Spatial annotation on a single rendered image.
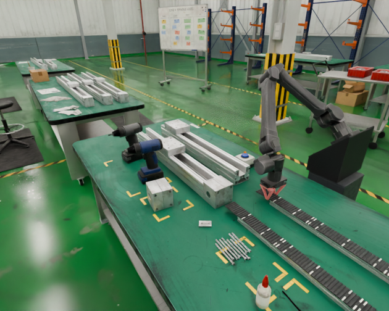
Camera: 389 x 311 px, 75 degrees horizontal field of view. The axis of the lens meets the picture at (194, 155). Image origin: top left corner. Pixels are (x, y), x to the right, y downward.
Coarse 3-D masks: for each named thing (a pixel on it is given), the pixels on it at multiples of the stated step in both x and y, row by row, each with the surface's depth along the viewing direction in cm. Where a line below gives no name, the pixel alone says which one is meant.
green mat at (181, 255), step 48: (96, 144) 174; (144, 192) 123; (192, 192) 122; (240, 192) 121; (288, 192) 121; (336, 192) 120; (144, 240) 95; (192, 240) 94; (288, 240) 94; (384, 240) 93; (192, 288) 77; (240, 288) 77; (288, 288) 76; (384, 288) 76
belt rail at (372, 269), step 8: (280, 208) 108; (288, 216) 105; (304, 224) 99; (312, 232) 96; (328, 240) 92; (336, 248) 90; (344, 248) 87; (352, 256) 85; (360, 264) 83; (368, 264) 81; (376, 272) 80; (384, 280) 78
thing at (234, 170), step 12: (168, 132) 175; (192, 144) 151; (204, 144) 153; (192, 156) 155; (204, 156) 143; (216, 156) 136; (228, 156) 136; (216, 168) 136; (228, 168) 126; (240, 168) 130; (228, 180) 129; (240, 180) 129
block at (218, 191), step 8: (216, 176) 116; (208, 184) 111; (216, 184) 111; (224, 184) 111; (232, 184) 110; (208, 192) 112; (216, 192) 106; (224, 192) 110; (232, 192) 113; (208, 200) 113; (216, 200) 108; (224, 200) 112; (216, 208) 111
